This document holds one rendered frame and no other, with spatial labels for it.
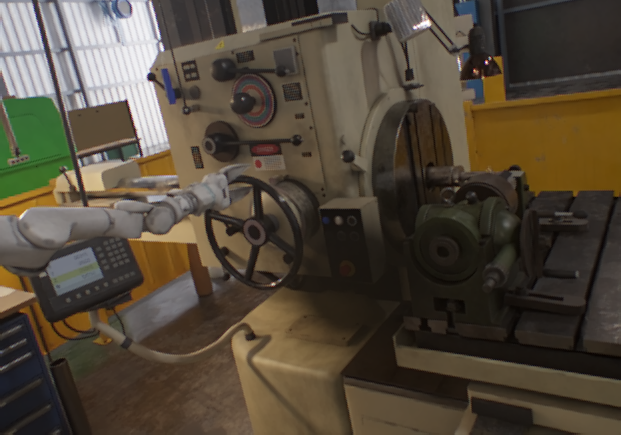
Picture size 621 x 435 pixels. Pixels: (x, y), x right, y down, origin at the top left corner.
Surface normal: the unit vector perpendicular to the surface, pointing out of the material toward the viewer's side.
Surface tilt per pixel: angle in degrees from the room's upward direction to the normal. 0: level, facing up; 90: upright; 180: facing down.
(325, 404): 90
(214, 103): 90
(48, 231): 57
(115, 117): 90
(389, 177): 73
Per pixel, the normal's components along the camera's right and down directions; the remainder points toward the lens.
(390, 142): -0.51, -0.36
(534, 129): -0.51, 0.32
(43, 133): 0.82, -0.10
